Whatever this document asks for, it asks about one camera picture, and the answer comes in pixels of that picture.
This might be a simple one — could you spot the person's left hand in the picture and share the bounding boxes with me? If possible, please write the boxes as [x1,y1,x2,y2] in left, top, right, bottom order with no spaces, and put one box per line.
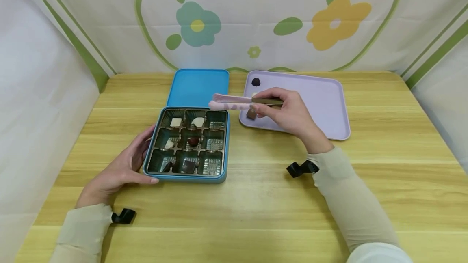
[75,125,160,209]

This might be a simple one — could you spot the person's right hand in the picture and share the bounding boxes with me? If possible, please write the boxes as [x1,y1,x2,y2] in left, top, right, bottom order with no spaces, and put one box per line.
[251,87,334,155]

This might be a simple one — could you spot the pink tongs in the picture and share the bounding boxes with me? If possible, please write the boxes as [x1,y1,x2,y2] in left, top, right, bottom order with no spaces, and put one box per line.
[208,94,284,111]

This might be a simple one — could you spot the blue tin box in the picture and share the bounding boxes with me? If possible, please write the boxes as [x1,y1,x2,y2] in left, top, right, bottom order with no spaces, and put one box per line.
[143,106,231,185]

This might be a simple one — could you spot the person's left forearm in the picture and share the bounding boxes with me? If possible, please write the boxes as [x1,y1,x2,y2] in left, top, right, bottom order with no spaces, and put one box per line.
[49,203,115,263]

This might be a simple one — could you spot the person's right forearm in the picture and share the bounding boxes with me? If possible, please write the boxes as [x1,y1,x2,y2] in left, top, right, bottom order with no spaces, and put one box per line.
[306,146,414,263]

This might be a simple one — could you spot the black wrist band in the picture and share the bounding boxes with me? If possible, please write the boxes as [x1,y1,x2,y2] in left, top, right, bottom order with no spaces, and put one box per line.
[110,209,137,225]
[286,160,320,178]

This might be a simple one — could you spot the lavender tray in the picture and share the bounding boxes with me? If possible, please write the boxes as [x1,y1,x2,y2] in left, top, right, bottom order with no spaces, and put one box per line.
[239,70,351,141]

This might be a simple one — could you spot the dark plastic insert tray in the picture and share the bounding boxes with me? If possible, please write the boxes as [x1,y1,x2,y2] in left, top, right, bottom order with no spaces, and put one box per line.
[147,108,228,176]

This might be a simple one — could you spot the blue tin lid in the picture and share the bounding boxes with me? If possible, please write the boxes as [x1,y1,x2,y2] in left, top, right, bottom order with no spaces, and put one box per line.
[166,69,230,109]

